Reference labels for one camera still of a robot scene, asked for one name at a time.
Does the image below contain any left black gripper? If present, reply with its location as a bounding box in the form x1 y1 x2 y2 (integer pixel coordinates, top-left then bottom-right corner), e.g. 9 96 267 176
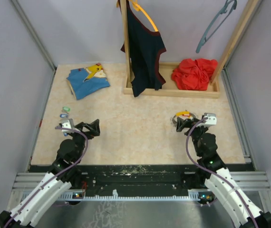
69 119 100 162

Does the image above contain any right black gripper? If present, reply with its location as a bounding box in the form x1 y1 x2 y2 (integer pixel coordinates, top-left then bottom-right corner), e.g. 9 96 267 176
176 117 209 157

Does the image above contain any metal key organizer ring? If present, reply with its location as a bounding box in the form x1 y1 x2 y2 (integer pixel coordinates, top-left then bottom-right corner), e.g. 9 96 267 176
170 109 199 125

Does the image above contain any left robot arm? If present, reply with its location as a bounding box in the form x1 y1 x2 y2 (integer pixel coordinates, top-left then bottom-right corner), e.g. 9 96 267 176
0 119 100 228

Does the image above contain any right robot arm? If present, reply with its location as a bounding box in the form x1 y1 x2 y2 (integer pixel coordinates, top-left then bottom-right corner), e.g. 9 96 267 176
174 113 271 228

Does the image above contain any blue key tag upper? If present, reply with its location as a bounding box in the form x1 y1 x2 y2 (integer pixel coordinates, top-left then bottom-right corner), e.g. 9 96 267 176
60 114 68 118

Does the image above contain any green key tag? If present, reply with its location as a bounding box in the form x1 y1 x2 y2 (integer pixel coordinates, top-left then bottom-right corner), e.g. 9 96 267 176
62 106 70 112

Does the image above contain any wooden clothes rack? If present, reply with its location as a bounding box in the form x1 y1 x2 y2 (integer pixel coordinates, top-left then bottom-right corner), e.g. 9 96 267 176
119 0 262 99

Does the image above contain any red crumpled cloth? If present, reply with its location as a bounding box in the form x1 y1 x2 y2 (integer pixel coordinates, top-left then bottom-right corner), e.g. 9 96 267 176
171 58 218 91

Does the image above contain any blue pikachu shirt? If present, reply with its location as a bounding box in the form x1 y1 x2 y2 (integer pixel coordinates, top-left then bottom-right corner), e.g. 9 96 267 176
67 63 110 100

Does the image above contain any dark navy tank top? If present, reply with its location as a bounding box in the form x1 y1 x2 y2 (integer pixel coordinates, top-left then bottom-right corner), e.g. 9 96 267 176
126 3 166 97

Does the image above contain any teal clothes hanger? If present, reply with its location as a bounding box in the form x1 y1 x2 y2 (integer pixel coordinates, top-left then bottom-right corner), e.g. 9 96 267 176
195 0 238 54

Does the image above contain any orange clothes hanger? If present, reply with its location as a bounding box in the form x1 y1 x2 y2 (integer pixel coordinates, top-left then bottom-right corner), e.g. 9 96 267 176
130 0 158 32

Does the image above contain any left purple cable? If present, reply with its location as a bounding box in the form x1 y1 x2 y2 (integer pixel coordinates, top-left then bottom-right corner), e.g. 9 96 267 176
3 126 89 228

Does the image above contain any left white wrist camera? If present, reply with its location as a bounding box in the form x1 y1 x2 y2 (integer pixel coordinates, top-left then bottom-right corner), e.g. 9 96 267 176
59 118 74 129

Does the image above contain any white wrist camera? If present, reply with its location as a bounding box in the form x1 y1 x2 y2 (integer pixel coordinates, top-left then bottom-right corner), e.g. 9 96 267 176
59 118 74 129
202 113 217 127

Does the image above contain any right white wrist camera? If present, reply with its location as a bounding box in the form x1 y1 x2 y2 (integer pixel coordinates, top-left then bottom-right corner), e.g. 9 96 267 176
202 113 217 127

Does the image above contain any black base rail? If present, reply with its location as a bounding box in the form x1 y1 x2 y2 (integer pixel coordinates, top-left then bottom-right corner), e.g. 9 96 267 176
28 163 255 198

